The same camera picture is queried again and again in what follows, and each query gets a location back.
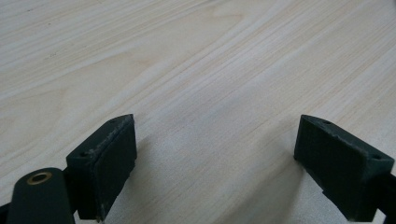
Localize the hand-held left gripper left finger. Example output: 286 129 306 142
65 113 138 223

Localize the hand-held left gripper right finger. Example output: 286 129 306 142
293 114 396 223

